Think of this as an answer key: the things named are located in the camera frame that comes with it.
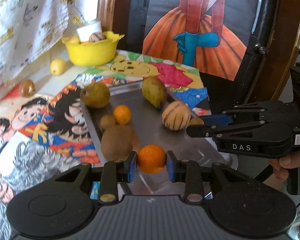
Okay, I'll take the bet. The striped cream pepino melon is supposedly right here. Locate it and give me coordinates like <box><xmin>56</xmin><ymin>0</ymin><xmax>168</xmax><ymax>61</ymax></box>
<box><xmin>161</xmin><ymin>101</ymin><xmax>191</xmax><ymax>131</ymax></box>

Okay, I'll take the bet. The small orange mandarin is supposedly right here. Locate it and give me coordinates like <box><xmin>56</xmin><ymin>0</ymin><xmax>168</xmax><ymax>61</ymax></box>
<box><xmin>137</xmin><ymin>145</ymin><xmax>166</xmax><ymax>174</ymax></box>

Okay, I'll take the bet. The white foam cup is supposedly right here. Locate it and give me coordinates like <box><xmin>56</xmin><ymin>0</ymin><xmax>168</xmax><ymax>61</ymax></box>
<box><xmin>76</xmin><ymin>19</ymin><xmax>102</xmax><ymax>42</ymax></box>

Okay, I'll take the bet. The person's right hand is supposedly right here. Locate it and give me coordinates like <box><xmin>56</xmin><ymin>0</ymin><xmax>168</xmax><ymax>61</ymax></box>
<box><xmin>269</xmin><ymin>151</ymin><xmax>300</xmax><ymax>182</ymax></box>

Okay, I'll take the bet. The green elongated pear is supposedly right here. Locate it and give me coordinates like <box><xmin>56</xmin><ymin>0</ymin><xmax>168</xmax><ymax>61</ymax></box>
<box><xmin>141</xmin><ymin>76</ymin><xmax>167</xmax><ymax>109</ymax></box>

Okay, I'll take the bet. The cartoon printed table mat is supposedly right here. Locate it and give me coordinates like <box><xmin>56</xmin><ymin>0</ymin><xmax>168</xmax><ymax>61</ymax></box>
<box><xmin>0</xmin><ymin>51</ymin><xmax>209</xmax><ymax>239</ymax></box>

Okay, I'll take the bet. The striped melon in bowl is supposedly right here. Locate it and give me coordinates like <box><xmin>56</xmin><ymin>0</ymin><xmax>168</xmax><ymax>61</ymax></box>
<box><xmin>89</xmin><ymin>32</ymin><xmax>106</xmax><ymax>43</ymax></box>

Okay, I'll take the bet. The painted woman picture board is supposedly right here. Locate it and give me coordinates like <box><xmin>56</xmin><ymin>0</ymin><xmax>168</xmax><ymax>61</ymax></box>
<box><xmin>142</xmin><ymin>0</ymin><xmax>259</xmax><ymax>81</ymax></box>

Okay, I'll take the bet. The small round brown fruit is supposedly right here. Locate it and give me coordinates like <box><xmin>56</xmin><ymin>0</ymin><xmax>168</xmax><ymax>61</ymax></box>
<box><xmin>100</xmin><ymin>114</ymin><xmax>116</xmax><ymax>130</ymax></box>

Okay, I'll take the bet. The small orange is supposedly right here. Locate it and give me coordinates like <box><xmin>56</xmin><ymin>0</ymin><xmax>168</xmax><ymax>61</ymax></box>
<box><xmin>113</xmin><ymin>105</ymin><xmax>132</xmax><ymax>125</ymax></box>

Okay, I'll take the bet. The yellow scalloped plastic bowl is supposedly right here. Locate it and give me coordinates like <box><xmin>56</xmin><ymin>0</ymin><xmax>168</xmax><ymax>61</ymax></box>
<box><xmin>61</xmin><ymin>31</ymin><xmax>125</xmax><ymax>67</ymax></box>

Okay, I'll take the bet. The small brown nut fruit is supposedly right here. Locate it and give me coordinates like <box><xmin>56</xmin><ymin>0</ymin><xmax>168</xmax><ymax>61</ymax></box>
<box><xmin>189</xmin><ymin>117</ymin><xmax>205</xmax><ymax>126</ymax></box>

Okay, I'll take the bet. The brown kiwi fruit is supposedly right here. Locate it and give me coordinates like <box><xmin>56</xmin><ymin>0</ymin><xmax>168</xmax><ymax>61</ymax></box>
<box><xmin>101</xmin><ymin>125</ymin><xmax>133</xmax><ymax>161</ymax></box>

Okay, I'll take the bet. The white printed curtain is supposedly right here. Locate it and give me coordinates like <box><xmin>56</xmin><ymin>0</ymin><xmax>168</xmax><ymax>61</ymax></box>
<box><xmin>0</xmin><ymin>0</ymin><xmax>98</xmax><ymax>100</ymax></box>

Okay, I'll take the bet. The yellow apple in bowl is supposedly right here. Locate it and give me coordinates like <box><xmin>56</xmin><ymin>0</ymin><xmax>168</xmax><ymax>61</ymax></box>
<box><xmin>68</xmin><ymin>35</ymin><xmax>80</xmax><ymax>44</ymax></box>

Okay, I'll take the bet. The yellow lemon-like fruit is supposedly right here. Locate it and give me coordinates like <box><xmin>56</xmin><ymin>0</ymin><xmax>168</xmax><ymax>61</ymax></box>
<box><xmin>50</xmin><ymin>58</ymin><xmax>66</xmax><ymax>75</ymax></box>

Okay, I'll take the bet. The green-brown round pear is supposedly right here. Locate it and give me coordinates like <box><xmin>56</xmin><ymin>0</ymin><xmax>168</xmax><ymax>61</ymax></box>
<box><xmin>80</xmin><ymin>82</ymin><xmax>110</xmax><ymax>109</ymax></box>

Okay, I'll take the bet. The brown round pear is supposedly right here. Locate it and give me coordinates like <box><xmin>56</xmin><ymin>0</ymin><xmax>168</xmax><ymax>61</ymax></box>
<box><xmin>19</xmin><ymin>79</ymin><xmax>36</xmax><ymax>97</ymax></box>

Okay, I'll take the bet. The metal baking tray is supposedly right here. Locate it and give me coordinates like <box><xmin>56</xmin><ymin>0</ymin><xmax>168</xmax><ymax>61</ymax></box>
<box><xmin>81</xmin><ymin>81</ymin><xmax>238</xmax><ymax>196</ymax></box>

